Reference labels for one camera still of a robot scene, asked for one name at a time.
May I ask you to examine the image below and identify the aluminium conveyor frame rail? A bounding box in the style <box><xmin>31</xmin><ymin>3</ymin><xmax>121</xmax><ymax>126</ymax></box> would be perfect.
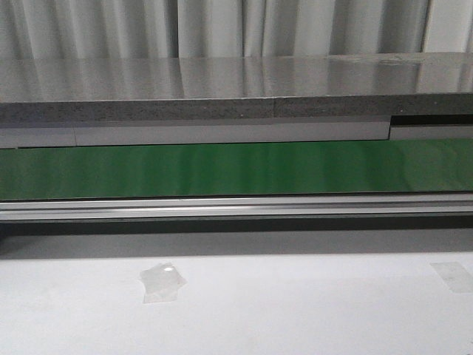
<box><xmin>1</xmin><ymin>192</ymin><xmax>472</xmax><ymax>223</ymax></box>

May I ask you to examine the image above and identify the white panel under counter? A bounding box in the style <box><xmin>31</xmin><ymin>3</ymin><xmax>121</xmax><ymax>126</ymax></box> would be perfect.
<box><xmin>1</xmin><ymin>115</ymin><xmax>472</xmax><ymax>149</ymax></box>

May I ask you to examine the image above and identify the grey speckled stone counter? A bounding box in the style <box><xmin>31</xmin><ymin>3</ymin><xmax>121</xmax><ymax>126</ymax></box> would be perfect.
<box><xmin>1</xmin><ymin>53</ymin><xmax>472</xmax><ymax>125</ymax></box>

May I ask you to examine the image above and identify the green conveyor belt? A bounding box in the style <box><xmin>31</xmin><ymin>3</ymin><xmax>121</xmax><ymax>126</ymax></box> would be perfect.
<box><xmin>1</xmin><ymin>139</ymin><xmax>472</xmax><ymax>200</ymax></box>

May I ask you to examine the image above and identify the white pleated curtain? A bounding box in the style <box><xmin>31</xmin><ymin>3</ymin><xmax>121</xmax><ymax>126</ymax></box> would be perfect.
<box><xmin>1</xmin><ymin>1</ymin><xmax>472</xmax><ymax>59</ymax></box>

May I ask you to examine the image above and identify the clear tape patch left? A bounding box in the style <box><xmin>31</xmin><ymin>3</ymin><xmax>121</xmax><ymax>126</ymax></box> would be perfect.
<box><xmin>140</xmin><ymin>263</ymin><xmax>187</xmax><ymax>304</ymax></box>

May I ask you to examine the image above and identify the clear tape strip right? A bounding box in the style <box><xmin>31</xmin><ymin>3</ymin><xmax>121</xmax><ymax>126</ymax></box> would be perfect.
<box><xmin>430</xmin><ymin>262</ymin><xmax>473</xmax><ymax>294</ymax></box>

